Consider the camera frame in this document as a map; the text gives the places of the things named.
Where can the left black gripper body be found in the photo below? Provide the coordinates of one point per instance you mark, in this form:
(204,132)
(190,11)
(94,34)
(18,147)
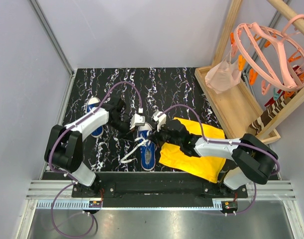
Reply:
(121,125)

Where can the pink mesh bag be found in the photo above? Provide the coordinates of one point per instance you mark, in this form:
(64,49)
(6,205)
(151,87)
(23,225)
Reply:
(223,76)

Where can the black marble pattern mat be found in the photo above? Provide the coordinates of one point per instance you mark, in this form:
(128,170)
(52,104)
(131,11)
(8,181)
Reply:
(175,90)

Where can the white shoelace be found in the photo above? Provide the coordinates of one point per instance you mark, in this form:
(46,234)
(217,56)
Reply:
(141,141)

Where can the brown striped cloth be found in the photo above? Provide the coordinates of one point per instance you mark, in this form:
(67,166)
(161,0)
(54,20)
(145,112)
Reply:
(271,111)

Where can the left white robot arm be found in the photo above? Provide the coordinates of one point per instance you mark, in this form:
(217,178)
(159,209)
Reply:
(64,151)

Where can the wooden rack frame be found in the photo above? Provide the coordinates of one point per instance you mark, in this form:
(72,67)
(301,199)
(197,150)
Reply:
(237,107)

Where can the yellow folded cloth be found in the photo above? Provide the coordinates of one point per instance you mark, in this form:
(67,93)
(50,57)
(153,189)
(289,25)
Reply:
(207,167)

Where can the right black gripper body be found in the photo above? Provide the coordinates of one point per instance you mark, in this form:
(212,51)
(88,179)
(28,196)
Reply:
(164,136)

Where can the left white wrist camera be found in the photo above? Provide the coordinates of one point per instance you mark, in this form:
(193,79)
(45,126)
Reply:
(137,120)

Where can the aluminium corner profile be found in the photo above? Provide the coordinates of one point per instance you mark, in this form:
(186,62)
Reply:
(51,36)

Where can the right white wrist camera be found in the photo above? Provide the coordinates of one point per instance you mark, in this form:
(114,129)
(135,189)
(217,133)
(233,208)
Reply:
(159,118)

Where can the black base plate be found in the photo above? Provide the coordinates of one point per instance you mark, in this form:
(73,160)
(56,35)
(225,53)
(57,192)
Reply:
(157,190)

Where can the pink round clothes hanger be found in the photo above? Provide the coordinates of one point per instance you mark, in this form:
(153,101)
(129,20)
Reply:
(272,54)

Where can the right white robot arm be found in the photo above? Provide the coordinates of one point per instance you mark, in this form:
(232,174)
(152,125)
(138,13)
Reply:
(255,161)

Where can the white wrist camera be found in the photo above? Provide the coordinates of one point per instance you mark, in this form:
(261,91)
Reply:
(159,118)
(137,120)

